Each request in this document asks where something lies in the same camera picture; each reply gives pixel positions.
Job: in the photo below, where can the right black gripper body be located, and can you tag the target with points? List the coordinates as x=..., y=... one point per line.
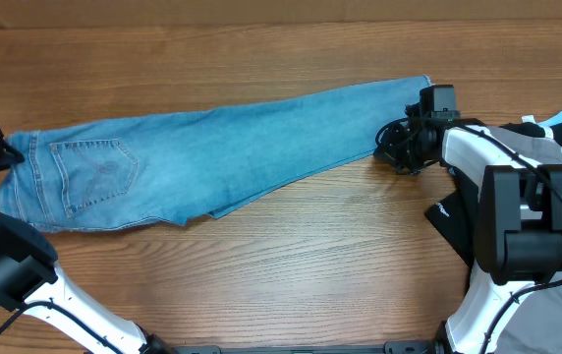
x=398, y=147

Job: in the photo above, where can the light blue denim jeans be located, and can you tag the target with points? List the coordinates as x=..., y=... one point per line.
x=120, y=173

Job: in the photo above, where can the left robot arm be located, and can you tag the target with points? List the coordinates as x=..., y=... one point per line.
x=32, y=281

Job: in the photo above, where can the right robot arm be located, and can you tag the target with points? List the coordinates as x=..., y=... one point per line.
x=517, y=236

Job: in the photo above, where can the black garment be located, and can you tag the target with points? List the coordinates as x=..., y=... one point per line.
x=455, y=216

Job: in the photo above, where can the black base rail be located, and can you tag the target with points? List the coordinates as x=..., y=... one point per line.
x=300, y=350

